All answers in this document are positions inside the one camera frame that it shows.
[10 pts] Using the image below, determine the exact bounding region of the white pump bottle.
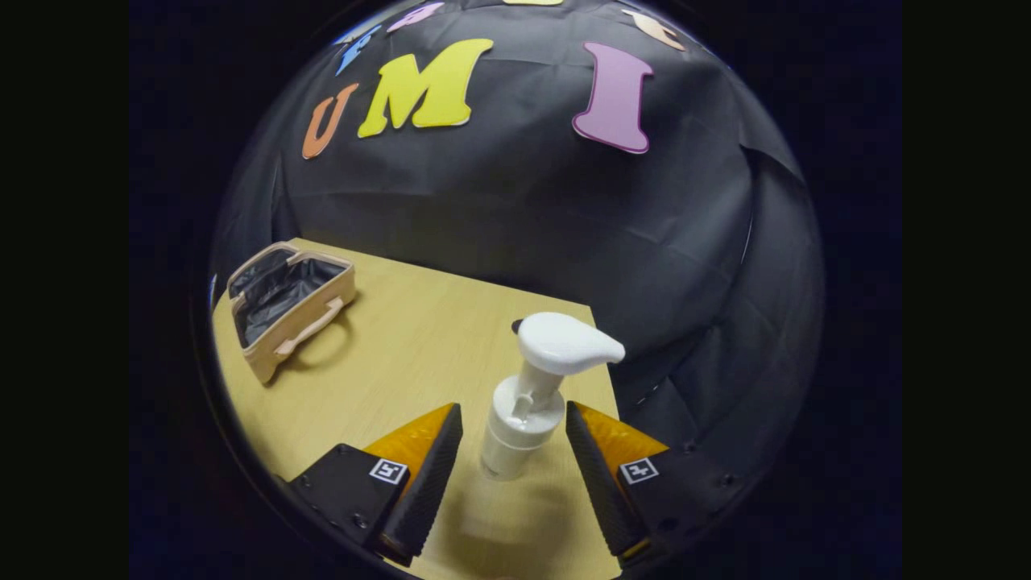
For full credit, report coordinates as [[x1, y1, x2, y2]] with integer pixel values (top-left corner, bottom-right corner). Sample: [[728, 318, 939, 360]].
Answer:
[[480, 312, 627, 483]]

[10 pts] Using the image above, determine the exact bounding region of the black backdrop cloth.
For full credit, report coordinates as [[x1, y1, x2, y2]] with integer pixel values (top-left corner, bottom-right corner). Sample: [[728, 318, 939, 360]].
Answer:
[[211, 0, 826, 516]]

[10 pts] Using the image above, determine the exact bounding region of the pink suitcase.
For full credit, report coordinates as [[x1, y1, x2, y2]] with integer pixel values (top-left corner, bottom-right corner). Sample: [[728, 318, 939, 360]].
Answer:
[[226, 240, 358, 386]]

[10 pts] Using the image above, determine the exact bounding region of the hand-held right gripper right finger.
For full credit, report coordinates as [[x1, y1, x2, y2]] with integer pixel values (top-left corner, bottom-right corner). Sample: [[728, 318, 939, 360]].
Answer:
[[565, 400, 746, 565]]

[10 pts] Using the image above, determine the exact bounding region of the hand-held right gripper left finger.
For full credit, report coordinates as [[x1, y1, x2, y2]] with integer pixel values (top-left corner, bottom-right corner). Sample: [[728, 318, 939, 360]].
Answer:
[[286, 402, 465, 568]]

